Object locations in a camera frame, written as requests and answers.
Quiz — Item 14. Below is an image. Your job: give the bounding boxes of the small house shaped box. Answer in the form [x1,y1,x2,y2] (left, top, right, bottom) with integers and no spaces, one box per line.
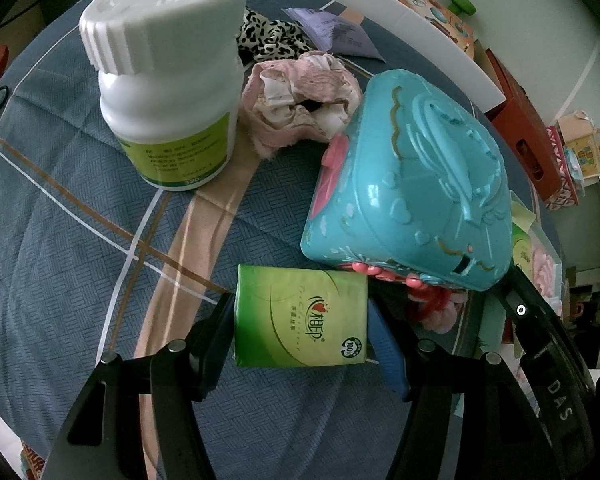
[555,112,600,181]

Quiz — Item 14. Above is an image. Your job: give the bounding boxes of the colourful picture box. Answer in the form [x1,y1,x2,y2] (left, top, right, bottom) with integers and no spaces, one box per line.
[369,0,476,58]

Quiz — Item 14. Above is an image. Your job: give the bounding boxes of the purple packet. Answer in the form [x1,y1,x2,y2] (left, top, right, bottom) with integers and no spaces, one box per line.
[282,7,385,63]

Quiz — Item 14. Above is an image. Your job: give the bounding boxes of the orange cardboard box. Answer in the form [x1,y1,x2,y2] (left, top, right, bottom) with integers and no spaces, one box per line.
[480,49,578,212]

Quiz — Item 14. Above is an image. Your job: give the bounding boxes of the white board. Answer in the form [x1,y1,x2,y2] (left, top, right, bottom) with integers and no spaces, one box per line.
[284,0,507,113]

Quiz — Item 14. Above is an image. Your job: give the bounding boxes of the teal plastic toy box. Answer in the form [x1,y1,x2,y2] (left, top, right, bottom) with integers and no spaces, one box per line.
[300,70,512,292]

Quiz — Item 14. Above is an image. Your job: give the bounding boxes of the pink flower printed packet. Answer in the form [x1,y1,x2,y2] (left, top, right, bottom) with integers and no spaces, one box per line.
[527,225,563,311]

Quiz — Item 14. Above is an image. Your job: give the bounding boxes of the pink fuzzy hair tie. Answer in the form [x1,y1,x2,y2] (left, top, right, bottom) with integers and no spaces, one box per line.
[405,290,468,333]

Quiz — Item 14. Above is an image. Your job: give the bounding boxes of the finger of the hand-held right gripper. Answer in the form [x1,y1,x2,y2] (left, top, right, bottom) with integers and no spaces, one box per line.
[504,265,561,341]

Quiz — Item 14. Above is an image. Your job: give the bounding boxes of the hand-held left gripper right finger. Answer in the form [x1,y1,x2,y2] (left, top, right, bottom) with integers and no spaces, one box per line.
[367,300,546,480]

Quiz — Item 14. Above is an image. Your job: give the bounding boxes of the leopard print cloth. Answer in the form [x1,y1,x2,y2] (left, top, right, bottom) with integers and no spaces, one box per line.
[236,9,311,58]

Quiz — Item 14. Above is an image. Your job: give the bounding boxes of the white bottle with green label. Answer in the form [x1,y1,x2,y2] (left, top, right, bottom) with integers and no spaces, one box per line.
[78,0,251,192]

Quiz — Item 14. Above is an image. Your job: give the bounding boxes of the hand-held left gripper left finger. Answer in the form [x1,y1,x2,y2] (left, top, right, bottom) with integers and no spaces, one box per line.
[55,292,238,480]

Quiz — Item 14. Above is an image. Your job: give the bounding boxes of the crumpled pink cloth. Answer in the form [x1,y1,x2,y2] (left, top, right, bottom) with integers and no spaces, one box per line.
[241,51,363,161]

